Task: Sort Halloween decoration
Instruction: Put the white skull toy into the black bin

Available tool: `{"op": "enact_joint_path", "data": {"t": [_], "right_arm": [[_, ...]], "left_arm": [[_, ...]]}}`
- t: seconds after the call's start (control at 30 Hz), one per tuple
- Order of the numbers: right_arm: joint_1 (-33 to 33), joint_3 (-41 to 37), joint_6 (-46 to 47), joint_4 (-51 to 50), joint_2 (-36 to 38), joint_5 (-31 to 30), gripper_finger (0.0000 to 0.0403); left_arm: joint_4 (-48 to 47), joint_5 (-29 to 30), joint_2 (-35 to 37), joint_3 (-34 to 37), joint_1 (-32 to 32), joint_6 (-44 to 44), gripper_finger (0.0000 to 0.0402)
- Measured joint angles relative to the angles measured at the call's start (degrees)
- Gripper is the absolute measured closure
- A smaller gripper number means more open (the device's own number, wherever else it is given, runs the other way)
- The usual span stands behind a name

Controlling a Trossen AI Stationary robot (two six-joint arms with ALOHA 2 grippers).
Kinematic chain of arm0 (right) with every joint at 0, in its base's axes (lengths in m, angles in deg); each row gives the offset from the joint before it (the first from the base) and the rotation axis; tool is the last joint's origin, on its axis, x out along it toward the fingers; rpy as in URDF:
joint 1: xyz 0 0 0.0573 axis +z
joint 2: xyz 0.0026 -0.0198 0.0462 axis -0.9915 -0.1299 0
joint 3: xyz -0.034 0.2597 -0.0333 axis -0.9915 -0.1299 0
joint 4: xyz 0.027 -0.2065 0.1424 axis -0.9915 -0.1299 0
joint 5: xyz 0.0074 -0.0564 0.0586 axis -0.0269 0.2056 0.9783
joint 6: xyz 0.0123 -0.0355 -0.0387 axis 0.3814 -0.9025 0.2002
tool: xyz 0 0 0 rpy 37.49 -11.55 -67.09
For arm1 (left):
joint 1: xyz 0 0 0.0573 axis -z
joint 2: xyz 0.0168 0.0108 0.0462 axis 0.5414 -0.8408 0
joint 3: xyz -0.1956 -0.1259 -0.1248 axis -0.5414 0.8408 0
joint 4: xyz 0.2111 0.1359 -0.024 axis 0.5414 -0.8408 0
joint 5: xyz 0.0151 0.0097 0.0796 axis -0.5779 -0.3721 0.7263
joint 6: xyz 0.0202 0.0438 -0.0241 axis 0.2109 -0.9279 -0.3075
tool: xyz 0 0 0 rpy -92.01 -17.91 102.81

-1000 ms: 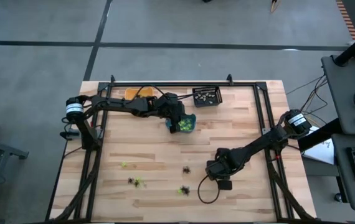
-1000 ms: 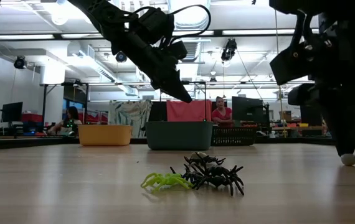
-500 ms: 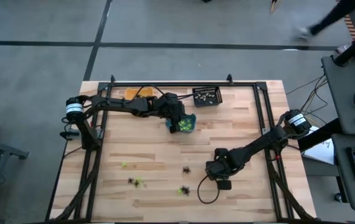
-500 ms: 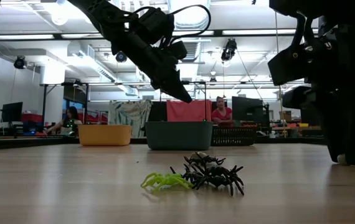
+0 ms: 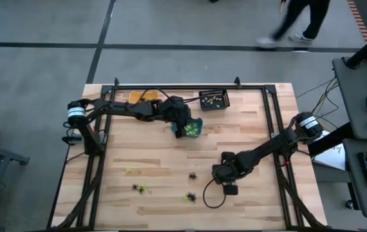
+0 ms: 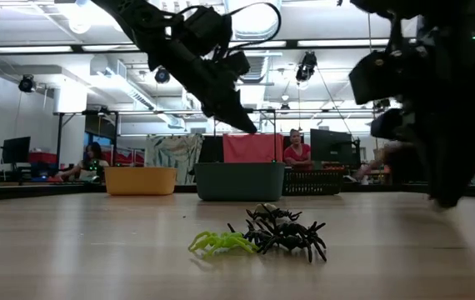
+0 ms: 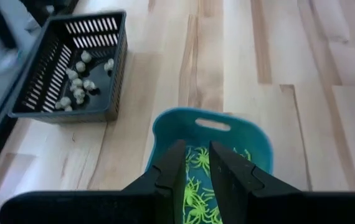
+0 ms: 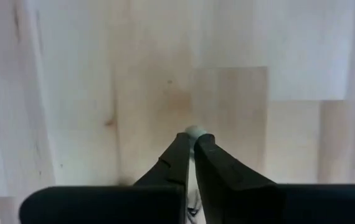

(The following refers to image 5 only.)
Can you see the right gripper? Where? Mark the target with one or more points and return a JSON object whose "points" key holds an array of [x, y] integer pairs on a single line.
{"points": [[228, 167]]}

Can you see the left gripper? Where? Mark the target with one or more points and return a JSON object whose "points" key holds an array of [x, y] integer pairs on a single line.
{"points": [[175, 111]]}

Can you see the black plastic spider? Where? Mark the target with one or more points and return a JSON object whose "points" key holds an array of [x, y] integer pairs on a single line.
{"points": [[190, 194], [135, 187], [192, 175], [192, 197]]}

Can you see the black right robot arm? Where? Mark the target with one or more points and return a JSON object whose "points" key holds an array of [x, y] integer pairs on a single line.
{"points": [[267, 145]]}

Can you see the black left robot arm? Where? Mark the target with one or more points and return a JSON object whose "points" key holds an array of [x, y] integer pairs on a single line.
{"points": [[122, 108]]}

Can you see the teal plastic bin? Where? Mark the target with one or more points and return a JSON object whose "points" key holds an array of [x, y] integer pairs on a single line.
{"points": [[199, 124]]}

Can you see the black slotted plastic basket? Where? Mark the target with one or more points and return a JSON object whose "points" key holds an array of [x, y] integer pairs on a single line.
{"points": [[227, 95]]}

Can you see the orange plastic bin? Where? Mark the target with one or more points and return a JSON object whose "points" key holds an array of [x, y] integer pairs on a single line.
{"points": [[135, 95]]}

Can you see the white paper sheet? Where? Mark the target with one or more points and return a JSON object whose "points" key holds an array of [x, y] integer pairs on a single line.
{"points": [[331, 158]]}

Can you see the black desk crossbar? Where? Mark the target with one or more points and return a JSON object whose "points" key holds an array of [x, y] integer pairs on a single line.
{"points": [[328, 141]]}

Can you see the black caster wheel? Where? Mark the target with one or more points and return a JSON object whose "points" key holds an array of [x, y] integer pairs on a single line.
{"points": [[350, 205]]}

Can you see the grey desk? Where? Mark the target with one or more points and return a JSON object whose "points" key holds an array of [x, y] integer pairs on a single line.
{"points": [[351, 96], [354, 193]]}

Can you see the person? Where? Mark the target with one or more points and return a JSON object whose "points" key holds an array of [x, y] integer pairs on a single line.
{"points": [[299, 16]]}

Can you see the grey side cart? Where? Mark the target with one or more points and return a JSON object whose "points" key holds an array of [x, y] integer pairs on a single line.
{"points": [[16, 158]]}

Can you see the black frame clamp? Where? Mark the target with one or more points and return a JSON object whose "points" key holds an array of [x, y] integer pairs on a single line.
{"points": [[237, 82], [116, 82]]}

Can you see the silver metal bracket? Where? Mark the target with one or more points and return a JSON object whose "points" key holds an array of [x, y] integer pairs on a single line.
{"points": [[273, 135]]}

